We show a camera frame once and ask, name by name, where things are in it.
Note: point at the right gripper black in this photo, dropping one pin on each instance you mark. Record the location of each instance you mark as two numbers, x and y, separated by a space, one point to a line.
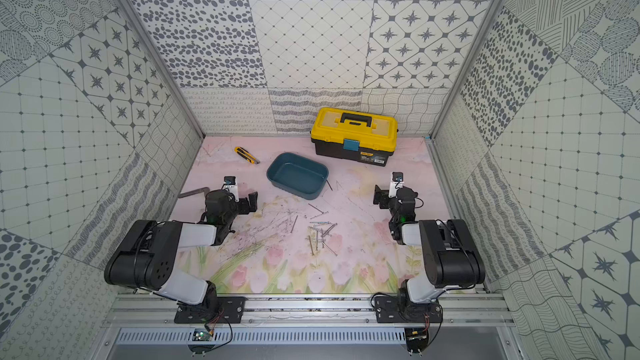
377 196

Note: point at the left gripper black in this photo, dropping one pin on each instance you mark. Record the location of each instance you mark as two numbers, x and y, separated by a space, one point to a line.
242 202

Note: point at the single steel nail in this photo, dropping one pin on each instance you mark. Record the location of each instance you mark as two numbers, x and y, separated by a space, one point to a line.
294 224

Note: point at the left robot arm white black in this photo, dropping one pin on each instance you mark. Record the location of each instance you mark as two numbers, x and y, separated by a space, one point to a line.
145 258

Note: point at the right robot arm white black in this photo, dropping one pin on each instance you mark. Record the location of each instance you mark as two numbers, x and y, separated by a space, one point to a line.
451 260

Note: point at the teal plastic storage box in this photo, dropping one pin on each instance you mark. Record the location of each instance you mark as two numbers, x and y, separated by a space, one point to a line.
298 175

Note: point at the dark metal hex key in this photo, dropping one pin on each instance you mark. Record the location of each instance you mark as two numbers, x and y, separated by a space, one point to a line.
203 191

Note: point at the yellow utility knife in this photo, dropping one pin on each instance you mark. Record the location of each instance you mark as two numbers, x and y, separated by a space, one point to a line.
246 155

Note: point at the yellow black toolbox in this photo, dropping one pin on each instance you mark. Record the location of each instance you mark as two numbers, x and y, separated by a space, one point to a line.
350 135

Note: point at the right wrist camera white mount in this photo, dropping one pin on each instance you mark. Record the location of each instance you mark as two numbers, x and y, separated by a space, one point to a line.
397 181

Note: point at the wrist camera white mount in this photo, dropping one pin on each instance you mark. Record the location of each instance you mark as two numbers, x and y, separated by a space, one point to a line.
397 181
230 185

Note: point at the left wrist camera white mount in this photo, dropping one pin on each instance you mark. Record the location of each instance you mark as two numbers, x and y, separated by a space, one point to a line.
230 185

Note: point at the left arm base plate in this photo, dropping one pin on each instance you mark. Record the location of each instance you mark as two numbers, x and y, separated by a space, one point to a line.
226 309

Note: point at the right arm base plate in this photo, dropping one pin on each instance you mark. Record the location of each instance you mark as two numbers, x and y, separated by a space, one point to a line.
407 310

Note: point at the aluminium mounting rail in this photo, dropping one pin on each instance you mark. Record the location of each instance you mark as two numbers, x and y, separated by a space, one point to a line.
314 310

